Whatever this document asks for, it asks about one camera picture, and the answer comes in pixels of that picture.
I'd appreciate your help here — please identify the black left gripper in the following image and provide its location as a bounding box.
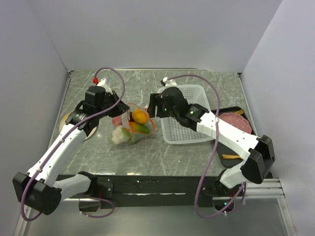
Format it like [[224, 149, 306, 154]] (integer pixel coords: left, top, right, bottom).
[[96, 90, 129, 118]]

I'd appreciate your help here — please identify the orange lemon fruit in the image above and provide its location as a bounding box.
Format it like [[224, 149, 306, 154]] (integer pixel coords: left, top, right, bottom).
[[131, 109, 148, 124]]

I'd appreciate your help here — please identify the red bell pepper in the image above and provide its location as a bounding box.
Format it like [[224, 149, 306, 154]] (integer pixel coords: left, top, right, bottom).
[[112, 116, 123, 126]]

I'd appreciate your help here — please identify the green orange mango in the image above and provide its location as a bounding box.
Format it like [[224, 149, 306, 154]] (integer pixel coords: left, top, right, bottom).
[[130, 122, 150, 134]]

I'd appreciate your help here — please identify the clear zip bag orange zipper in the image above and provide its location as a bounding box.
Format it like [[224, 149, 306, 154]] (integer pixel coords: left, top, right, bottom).
[[108, 103, 156, 146]]

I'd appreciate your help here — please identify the white cauliflower toy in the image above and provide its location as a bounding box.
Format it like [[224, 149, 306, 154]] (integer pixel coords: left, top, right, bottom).
[[112, 125, 131, 145]]

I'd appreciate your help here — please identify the watermelon slice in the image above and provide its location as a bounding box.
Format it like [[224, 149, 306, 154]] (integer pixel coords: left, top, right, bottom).
[[126, 132, 145, 145]]

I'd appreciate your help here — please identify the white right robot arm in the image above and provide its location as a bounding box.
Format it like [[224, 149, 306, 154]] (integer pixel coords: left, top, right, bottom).
[[147, 87, 275, 196]]

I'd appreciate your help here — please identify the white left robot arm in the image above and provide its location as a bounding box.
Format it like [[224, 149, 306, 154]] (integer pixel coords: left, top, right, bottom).
[[12, 84, 129, 215]]

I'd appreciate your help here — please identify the white plastic basket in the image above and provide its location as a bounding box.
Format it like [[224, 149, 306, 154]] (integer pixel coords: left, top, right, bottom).
[[160, 85, 213, 145]]

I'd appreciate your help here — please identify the yellow round plate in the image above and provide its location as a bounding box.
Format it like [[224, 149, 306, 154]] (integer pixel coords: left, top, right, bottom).
[[59, 112, 98, 141]]

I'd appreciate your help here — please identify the pink plate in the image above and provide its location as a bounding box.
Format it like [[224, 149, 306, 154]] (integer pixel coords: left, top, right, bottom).
[[219, 113, 252, 134]]

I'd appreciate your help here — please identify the black tray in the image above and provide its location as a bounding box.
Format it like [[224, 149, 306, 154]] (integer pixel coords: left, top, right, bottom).
[[217, 106, 256, 168]]

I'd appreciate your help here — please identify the gold fork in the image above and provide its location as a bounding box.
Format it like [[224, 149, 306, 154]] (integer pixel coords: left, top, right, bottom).
[[234, 110, 244, 115]]

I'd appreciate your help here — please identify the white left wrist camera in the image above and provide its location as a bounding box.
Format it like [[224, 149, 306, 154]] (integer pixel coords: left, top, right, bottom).
[[93, 77, 112, 92]]

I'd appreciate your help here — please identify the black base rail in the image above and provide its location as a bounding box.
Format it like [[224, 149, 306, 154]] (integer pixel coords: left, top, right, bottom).
[[68, 170, 274, 213]]

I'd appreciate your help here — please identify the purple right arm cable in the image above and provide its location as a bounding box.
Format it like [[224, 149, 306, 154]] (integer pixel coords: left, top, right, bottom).
[[161, 75, 247, 219]]

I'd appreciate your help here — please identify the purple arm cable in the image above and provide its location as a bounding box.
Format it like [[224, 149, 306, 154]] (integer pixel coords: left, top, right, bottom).
[[161, 75, 247, 219], [20, 66, 126, 222]]

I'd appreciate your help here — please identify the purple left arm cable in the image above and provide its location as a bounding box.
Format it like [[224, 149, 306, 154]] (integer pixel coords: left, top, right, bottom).
[[20, 66, 126, 222]]

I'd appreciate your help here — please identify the aluminium frame rail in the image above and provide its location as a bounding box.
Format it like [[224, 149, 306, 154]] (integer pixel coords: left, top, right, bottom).
[[21, 176, 284, 222]]

